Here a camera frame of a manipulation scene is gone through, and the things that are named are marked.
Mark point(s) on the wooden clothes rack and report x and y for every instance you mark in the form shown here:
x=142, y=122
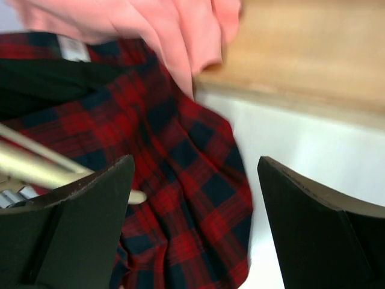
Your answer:
x=324, y=58

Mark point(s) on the cream hanger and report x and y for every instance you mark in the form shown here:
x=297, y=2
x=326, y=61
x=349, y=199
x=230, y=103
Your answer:
x=24, y=160

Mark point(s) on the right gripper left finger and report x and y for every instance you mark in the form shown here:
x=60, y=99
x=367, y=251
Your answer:
x=67, y=238

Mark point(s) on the red plaid skirt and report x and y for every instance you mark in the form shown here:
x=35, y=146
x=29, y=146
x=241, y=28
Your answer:
x=193, y=229

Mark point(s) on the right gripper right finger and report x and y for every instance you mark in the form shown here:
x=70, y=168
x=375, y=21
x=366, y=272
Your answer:
x=323, y=238

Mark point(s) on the pink skirt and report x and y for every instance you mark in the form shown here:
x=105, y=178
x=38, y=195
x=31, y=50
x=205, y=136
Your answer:
x=187, y=36

